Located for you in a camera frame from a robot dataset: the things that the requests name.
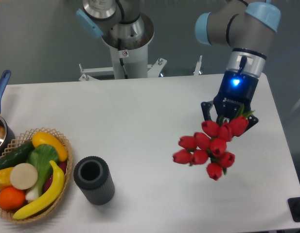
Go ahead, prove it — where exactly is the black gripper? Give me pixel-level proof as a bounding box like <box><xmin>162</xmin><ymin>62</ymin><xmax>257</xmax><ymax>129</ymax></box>
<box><xmin>201</xmin><ymin>71</ymin><xmax>259</xmax><ymax>132</ymax></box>

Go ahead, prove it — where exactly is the red tulip bouquet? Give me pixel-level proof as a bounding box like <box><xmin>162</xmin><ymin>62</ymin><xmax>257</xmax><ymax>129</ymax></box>
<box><xmin>172</xmin><ymin>106</ymin><xmax>253</xmax><ymax>181</ymax></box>

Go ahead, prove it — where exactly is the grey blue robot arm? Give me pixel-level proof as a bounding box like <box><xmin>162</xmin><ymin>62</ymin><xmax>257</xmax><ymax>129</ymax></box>
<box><xmin>76</xmin><ymin>0</ymin><xmax>281</xmax><ymax>129</ymax></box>

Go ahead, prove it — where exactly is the dark grey ribbed vase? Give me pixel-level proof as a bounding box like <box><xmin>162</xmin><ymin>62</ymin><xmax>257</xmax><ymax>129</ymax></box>
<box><xmin>73</xmin><ymin>156</ymin><xmax>115</xmax><ymax>205</ymax></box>

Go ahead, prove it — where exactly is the black device at table edge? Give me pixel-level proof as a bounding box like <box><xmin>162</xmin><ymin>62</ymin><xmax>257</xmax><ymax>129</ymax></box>
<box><xmin>287</xmin><ymin>197</ymin><xmax>300</xmax><ymax>222</ymax></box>

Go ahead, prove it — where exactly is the purple red fruit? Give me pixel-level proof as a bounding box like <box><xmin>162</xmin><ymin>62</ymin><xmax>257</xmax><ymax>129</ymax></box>
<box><xmin>43</xmin><ymin>162</ymin><xmax>67</xmax><ymax>193</ymax></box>

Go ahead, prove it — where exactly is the yellow lemon squash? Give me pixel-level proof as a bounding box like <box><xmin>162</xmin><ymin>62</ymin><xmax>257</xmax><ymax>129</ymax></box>
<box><xmin>32</xmin><ymin>132</ymin><xmax>68</xmax><ymax>162</ymax></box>

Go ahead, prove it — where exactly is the green bok choy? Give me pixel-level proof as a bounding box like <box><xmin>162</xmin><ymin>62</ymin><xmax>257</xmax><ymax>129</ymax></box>
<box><xmin>25</xmin><ymin>144</ymin><xmax>58</xmax><ymax>202</ymax></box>

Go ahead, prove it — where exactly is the yellow banana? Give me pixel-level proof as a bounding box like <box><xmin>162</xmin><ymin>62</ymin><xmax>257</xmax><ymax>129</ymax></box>
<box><xmin>13</xmin><ymin>160</ymin><xmax>65</xmax><ymax>220</ymax></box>

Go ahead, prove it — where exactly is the dark green cucumber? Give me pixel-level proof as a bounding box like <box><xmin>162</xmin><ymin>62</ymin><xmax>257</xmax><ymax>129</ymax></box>
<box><xmin>0</xmin><ymin>141</ymin><xmax>35</xmax><ymax>170</ymax></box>

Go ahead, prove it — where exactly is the beige round radish slice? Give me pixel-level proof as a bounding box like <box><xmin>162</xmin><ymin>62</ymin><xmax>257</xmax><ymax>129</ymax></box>
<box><xmin>10</xmin><ymin>163</ymin><xmax>38</xmax><ymax>190</ymax></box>

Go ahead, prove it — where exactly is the woven wicker basket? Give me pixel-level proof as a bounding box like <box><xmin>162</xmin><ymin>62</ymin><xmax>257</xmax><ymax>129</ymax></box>
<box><xmin>0</xmin><ymin>127</ymin><xmax>73</xmax><ymax>224</ymax></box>

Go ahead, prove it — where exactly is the orange fruit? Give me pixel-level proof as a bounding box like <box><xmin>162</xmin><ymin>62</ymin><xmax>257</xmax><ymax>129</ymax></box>
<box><xmin>0</xmin><ymin>186</ymin><xmax>25</xmax><ymax>210</ymax></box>

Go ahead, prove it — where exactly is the yellow bell pepper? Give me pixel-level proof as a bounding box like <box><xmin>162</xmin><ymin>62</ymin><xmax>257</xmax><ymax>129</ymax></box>
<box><xmin>0</xmin><ymin>167</ymin><xmax>13</xmax><ymax>190</ymax></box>

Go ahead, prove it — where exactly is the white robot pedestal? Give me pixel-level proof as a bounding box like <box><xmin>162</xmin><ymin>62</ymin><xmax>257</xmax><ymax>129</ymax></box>
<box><xmin>76</xmin><ymin>9</ymin><xmax>167</xmax><ymax>81</ymax></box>

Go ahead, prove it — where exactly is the blue handled saucepan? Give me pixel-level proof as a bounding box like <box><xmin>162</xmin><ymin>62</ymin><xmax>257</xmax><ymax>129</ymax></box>
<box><xmin>0</xmin><ymin>70</ymin><xmax>15</xmax><ymax>157</ymax></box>

